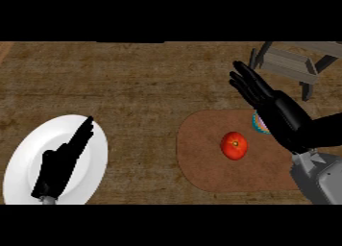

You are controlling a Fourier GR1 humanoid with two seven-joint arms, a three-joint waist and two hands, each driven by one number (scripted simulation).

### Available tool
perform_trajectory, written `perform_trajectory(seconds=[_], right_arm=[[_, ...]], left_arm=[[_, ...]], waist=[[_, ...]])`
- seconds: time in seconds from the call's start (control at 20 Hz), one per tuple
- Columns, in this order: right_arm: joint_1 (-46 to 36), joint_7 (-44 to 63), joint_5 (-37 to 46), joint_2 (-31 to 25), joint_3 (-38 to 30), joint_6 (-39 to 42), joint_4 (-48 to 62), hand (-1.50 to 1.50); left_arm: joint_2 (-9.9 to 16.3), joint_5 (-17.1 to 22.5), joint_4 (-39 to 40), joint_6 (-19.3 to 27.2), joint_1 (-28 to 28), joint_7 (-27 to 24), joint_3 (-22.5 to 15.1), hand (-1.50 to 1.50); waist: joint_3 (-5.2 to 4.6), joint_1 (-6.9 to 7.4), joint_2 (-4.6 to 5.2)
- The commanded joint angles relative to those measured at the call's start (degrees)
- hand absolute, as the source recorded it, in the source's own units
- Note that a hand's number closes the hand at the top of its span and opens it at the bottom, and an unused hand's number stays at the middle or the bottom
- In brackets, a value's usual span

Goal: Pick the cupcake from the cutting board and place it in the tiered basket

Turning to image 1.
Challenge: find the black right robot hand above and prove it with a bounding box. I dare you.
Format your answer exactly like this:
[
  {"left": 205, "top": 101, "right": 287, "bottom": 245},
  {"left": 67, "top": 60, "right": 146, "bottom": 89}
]
[{"left": 228, "top": 61, "right": 342, "bottom": 155}]

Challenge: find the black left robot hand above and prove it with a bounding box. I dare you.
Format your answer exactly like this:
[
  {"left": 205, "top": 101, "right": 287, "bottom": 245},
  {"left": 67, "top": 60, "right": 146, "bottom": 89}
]
[{"left": 29, "top": 115, "right": 95, "bottom": 201}]

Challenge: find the cupcake with teal wrapper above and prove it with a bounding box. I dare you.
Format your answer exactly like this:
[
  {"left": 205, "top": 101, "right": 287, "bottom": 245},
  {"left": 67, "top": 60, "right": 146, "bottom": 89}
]
[{"left": 250, "top": 110, "right": 272, "bottom": 135}]

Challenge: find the grey tiered basket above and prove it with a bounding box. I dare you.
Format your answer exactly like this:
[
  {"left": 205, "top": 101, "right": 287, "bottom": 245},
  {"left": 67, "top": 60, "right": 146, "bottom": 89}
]
[{"left": 247, "top": 41, "right": 342, "bottom": 102}]

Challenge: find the brown oval cutting board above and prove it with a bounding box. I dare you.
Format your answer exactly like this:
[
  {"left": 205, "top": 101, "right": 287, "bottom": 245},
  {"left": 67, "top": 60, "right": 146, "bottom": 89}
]
[{"left": 175, "top": 109, "right": 303, "bottom": 193}]

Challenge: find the white round plate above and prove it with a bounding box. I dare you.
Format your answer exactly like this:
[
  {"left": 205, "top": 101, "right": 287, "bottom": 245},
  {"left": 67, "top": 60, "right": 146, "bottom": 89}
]
[{"left": 1, "top": 114, "right": 109, "bottom": 206}]

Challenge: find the red tomato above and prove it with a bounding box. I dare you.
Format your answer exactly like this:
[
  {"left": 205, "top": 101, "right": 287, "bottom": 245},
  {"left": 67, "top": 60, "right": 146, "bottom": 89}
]
[{"left": 219, "top": 131, "right": 249, "bottom": 160}]

